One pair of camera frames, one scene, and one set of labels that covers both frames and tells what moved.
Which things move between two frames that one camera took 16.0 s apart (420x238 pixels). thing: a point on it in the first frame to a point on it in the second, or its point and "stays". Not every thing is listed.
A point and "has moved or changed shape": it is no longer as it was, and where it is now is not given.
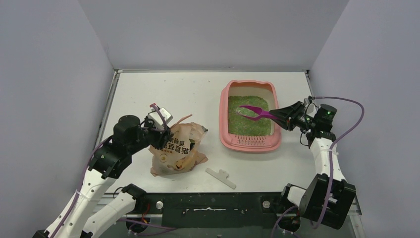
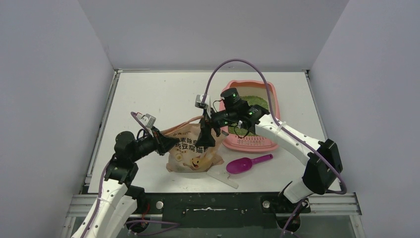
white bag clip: (222, 176) stays
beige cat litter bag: (180, 153) has moved or changed shape
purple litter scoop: (254, 113) has moved or changed shape
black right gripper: (293, 116) to (210, 121)
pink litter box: (266, 89) stays
